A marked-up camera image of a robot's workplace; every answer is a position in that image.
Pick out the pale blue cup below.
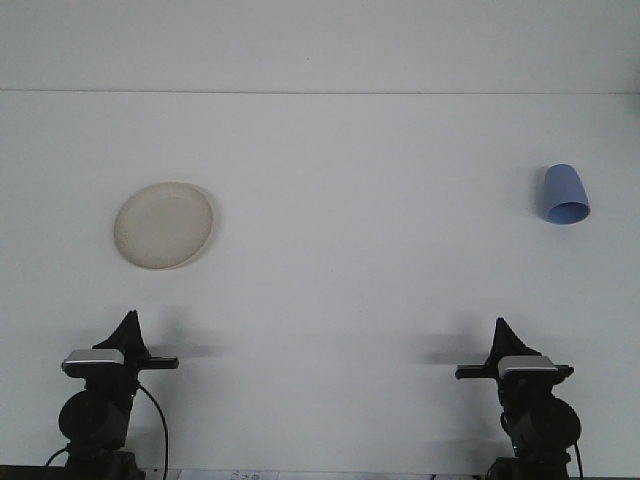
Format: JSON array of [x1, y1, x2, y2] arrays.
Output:
[[538, 163, 592, 227]]

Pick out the long black arm cable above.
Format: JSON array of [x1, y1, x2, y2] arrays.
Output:
[[133, 383, 170, 476]]

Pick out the pale round plate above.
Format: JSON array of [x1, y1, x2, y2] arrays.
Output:
[[113, 181, 220, 272]]

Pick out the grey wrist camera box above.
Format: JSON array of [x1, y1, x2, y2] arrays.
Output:
[[498, 355, 559, 378], [61, 349, 125, 377]]

